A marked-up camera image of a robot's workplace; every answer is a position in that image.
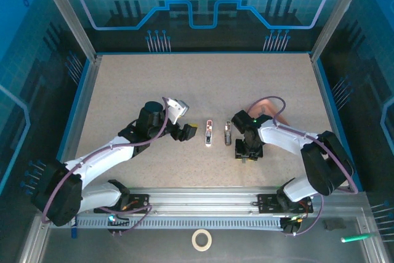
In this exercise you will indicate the pink plastic tray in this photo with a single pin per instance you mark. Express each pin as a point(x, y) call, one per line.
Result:
point(272, 107)

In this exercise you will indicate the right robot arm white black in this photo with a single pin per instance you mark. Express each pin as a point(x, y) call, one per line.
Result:
point(283, 135)

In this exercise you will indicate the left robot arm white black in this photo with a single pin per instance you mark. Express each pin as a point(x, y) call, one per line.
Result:
point(98, 158)

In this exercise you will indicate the right black controller board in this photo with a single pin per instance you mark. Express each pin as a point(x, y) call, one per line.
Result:
point(291, 226)

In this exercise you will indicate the black controller board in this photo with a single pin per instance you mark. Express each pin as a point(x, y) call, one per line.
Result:
point(121, 222)
point(291, 226)

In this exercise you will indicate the masking tape roll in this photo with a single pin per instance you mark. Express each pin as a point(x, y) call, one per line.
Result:
point(194, 240)

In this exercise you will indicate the left black controller board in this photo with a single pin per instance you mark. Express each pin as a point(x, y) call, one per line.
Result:
point(121, 222)

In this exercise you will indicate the green pen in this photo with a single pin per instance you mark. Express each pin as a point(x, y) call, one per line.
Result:
point(357, 238)

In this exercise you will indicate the blue marker pen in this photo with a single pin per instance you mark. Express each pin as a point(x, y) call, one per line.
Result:
point(74, 231)

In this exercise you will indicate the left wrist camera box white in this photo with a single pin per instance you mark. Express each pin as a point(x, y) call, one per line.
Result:
point(178, 109)

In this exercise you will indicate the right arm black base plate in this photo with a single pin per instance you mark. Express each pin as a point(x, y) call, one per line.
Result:
point(266, 203)

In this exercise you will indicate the aluminium mounting rail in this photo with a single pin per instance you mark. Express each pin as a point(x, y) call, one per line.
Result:
point(200, 198)

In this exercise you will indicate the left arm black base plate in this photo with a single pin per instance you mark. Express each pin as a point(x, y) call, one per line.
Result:
point(140, 203)

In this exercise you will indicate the aluminium frame post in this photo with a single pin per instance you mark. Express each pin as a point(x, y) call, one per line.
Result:
point(338, 13)
point(69, 13)

